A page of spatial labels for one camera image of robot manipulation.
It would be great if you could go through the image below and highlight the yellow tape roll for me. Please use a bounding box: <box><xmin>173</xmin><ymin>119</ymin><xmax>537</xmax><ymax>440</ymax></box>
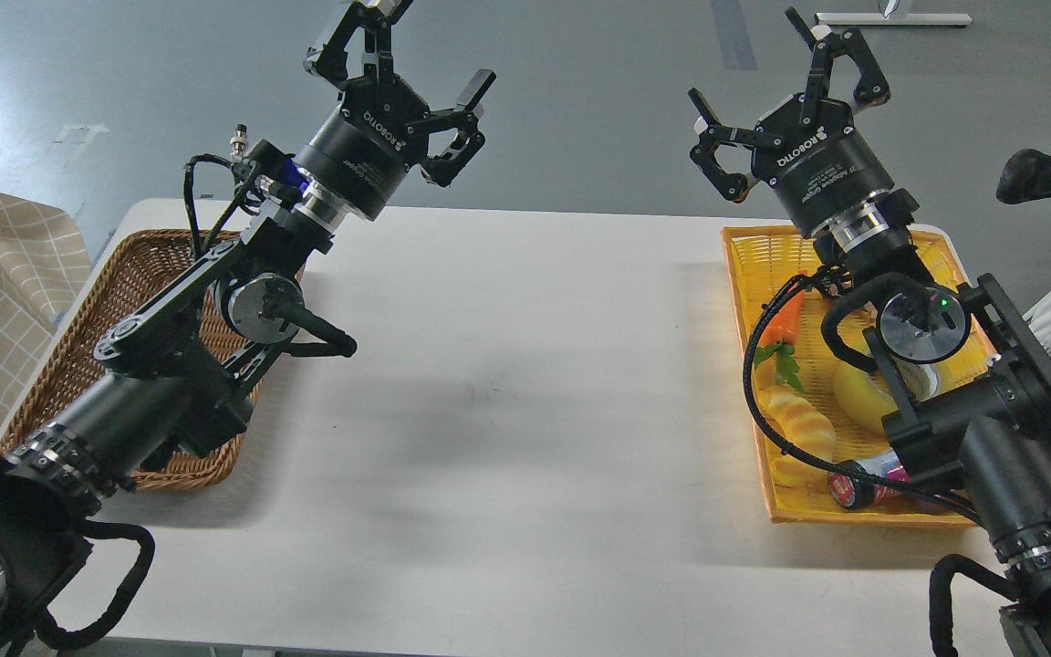
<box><xmin>831</xmin><ymin>362</ymin><xmax>897</xmax><ymax>435</ymax></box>

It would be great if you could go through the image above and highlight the small dark can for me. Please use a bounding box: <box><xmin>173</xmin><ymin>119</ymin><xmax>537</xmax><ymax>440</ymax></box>
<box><xmin>827</xmin><ymin>450</ymin><xmax>911</xmax><ymax>511</ymax></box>

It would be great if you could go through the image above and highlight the yellow plastic basket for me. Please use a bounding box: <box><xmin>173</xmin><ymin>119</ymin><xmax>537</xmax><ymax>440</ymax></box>
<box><xmin>722</xmin><ymin>225</ymin><xmax>993</xmax><ymax>529</ymax></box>

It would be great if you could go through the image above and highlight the yellow toy croissant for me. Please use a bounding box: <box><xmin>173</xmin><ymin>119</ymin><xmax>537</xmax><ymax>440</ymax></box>
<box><xmin>755</xmin><ymin>384</ymin><xmax>836</xmax><ymax>487</ymax></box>

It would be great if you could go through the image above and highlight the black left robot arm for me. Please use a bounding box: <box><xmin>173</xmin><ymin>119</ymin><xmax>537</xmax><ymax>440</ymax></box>
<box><xmin>0</xmin><ymin>1</ymin><xmax>495</xmax><ymax>656</ymax></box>

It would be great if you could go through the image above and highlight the white stand base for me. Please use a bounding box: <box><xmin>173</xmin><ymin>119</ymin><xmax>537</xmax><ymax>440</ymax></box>
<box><xmin>815</xmin><ymin>1</ymin><xmax>974</xmax><ymax>28</ymax></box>

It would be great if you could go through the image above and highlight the brown wicker basket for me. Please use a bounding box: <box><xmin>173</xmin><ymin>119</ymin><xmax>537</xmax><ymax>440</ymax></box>
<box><xmin>8</xmin><ymin>227</ymin><xmax>310</xmax><ymax>511</ymax></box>

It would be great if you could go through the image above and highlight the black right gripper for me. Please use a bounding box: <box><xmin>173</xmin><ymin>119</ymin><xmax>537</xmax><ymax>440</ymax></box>
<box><xmin>688</xmin><ymin>7</ymin><xmax>894</xmax><ymax>240</ymax></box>

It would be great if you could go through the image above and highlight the orange toy carrot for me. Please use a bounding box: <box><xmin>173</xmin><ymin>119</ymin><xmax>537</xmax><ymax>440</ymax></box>
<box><xmin>754</xmin><ymin>292</ymin><xmax>805</xmax><ymax>392</ymax></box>

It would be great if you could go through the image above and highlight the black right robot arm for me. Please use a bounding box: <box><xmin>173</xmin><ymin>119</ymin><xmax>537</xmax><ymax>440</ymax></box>
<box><xmin>689</xmin><ymin>8</ymin><xmax>1051</xmax><ymax>656</ymax></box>

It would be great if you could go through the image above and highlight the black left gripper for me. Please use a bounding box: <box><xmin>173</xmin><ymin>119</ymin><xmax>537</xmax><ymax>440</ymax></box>
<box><xmin>295</xmin><ymin>1</ymin><xmax>496</xmax><ymax>221</ymax></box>

